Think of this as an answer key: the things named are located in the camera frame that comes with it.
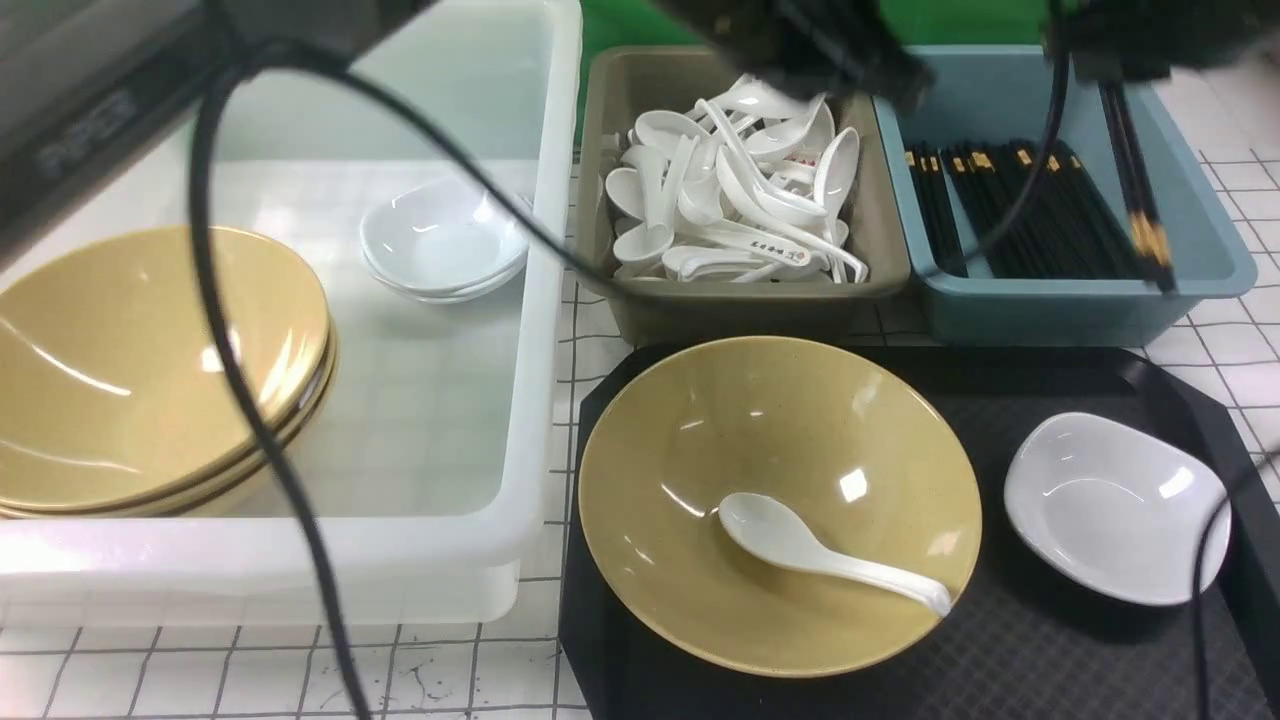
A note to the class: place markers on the white ceramic soup spoon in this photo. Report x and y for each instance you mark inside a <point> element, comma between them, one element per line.
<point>772,532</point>

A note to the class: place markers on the stacked white dish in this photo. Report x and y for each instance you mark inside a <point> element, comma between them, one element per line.
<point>444,235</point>
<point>449,297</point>

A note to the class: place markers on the pile of white spoons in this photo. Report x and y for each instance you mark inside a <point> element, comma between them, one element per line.
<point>745,187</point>

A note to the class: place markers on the black textured serving tray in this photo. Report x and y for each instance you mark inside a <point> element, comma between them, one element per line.
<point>1029,644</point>

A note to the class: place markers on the olive plastic spoon bin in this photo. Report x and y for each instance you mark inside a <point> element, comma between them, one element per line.
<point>624,82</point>

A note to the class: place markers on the blue plastic chopstick bin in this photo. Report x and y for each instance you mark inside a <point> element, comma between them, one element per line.
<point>996,93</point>

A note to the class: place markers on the top stacked white dish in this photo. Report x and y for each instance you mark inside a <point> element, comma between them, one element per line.
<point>444,235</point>

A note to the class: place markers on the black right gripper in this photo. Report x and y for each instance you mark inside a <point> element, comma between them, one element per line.
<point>1142,41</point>

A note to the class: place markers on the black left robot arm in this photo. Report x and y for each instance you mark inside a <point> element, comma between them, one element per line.
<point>89,85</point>

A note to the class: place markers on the green backdrop cloth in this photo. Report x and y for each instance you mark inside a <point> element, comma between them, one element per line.
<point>608,24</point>

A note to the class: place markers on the yellow noodle bowl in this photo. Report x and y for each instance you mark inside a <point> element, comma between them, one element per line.
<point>867,463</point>

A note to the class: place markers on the large white plastic tub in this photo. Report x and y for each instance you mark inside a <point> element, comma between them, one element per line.
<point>425,463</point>

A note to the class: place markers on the white small sauce dish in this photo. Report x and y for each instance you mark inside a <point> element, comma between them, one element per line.
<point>1120,512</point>

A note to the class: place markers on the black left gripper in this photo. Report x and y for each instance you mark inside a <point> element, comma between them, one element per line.
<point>804,49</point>

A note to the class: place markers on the lower stacked white dish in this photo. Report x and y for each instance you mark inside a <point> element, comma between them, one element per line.
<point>449,297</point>

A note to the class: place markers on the bottom stacked yellow bowl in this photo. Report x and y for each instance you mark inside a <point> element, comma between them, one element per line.
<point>250,490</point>

